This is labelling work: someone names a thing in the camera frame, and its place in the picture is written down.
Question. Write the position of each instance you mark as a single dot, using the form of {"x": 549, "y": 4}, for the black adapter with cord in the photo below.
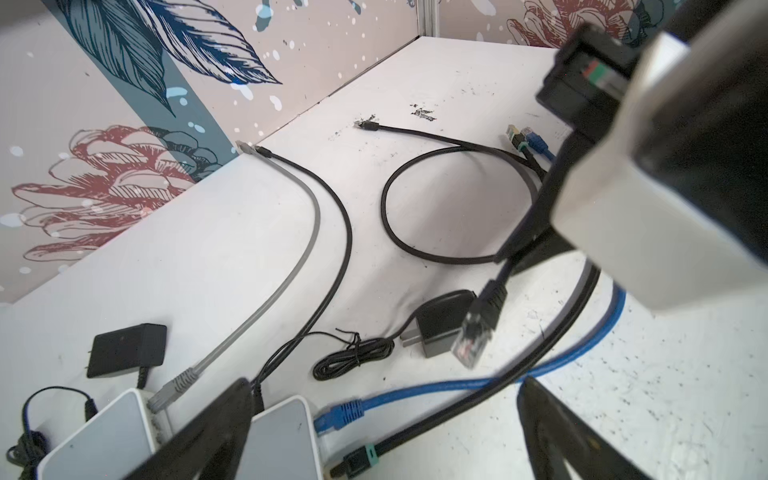
{"x": 139, "y": 347}

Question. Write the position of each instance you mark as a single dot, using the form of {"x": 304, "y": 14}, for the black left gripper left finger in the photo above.
{"x": 211, "y": 445}

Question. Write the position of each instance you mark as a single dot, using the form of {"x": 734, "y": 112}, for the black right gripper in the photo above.
{"x": 584, "y": 89}

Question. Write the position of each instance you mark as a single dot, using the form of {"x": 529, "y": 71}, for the black power adapter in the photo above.
{"x": 434, "y": 325}

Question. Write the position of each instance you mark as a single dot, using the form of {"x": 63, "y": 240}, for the black cable gold green plug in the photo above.
{"x": 479, "y": 323}

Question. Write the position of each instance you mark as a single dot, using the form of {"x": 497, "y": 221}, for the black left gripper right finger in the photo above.
{"x": 560, "y": 443}

